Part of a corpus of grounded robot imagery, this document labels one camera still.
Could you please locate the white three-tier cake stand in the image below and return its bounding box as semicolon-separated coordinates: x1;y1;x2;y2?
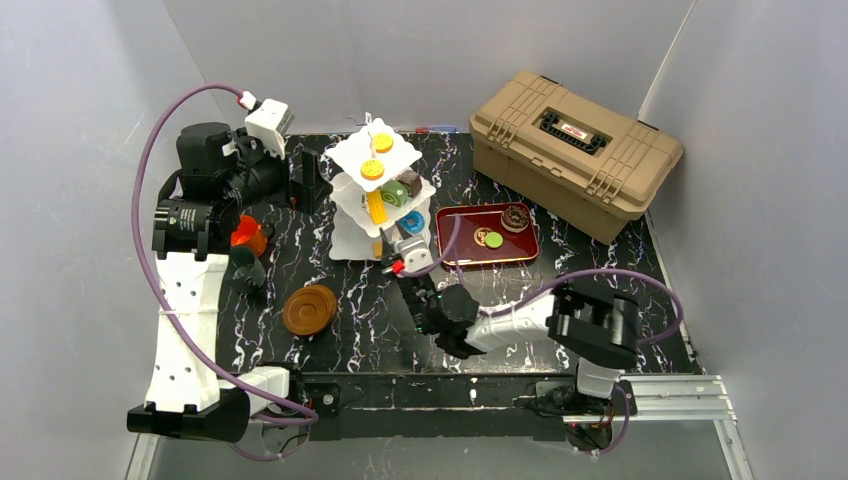
325;112;436;267

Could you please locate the yellow decorated cake slice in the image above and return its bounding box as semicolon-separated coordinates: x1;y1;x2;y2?
365;190;388;225

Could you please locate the blue sprinkled donut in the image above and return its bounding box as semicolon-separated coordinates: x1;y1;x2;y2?
397;210;426;235

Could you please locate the green swirl roll cake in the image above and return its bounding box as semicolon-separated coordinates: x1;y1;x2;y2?
380;180;410;208

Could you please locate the green round macaron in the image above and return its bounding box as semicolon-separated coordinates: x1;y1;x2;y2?
483;231;504;249

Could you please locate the chocolate swirl roll cake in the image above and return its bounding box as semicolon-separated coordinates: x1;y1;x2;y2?
396;170;423;198

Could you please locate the chocolate sprinkled donut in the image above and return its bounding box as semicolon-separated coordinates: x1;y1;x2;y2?
500;204;531;234

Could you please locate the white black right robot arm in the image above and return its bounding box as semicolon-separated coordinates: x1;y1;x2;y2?
397;274;639;399

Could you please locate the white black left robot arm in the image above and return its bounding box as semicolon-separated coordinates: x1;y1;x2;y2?
126;122;328;443

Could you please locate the orange plastic cup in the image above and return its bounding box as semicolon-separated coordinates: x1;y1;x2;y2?
230;214;275;257

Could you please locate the red dessert tray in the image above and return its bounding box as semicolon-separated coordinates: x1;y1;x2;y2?
436;202;540;267

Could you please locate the dark green cup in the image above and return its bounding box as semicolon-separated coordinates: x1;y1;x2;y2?
230;246;267;295

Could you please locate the brown round wooden lid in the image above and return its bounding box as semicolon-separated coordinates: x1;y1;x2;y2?
282;284;338;336

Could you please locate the red blue screwdriver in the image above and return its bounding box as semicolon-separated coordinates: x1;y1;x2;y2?
414;125;457;134

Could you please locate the tan plastic toolbox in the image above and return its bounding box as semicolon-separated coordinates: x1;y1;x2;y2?
470;71;684;244

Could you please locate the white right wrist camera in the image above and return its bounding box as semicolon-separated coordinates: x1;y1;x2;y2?
381;235;436;277

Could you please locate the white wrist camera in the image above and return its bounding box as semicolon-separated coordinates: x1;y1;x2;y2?
381;235;436;277
238;90;294;159

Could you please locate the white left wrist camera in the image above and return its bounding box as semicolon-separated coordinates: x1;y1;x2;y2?
238;90;294;159

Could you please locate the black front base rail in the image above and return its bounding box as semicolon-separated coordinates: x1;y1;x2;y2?
292;372;573;441

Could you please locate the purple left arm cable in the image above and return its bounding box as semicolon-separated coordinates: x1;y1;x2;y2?
131;83;319;462

